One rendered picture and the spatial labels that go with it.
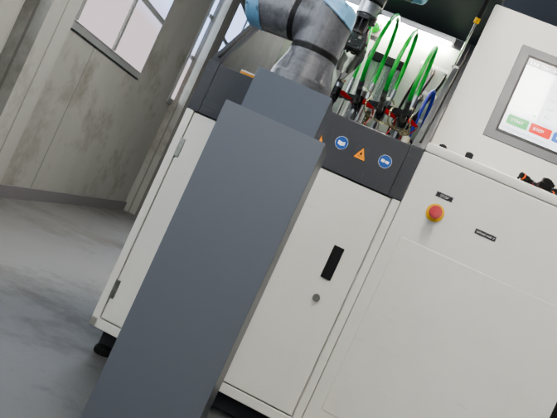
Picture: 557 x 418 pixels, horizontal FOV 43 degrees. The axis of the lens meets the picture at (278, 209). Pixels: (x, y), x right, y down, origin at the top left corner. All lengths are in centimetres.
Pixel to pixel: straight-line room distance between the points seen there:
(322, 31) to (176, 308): 70
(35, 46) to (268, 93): 237
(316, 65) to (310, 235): 61
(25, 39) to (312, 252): 222
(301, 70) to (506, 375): 102
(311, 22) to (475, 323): 94
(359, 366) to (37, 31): 246
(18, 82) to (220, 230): 241
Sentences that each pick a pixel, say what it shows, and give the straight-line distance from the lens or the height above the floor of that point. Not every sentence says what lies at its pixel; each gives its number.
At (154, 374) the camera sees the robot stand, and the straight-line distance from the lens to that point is 162.
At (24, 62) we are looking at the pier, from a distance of 382.
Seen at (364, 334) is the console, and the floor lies 40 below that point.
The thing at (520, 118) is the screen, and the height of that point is 120.
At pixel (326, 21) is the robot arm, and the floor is 106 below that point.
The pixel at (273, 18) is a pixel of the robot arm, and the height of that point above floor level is 103.
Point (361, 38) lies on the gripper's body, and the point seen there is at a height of 122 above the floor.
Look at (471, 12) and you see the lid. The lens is 266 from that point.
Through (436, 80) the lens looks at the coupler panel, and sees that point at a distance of 268.
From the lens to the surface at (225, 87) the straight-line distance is 218.
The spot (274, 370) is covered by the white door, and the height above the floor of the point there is 20.
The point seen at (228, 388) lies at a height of 9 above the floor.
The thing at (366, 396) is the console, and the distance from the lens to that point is 209.
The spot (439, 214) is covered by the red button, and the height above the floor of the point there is 80.
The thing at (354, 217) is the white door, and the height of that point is 69.
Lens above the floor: 64
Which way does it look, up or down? level
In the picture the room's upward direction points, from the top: 25 degrees clockwise
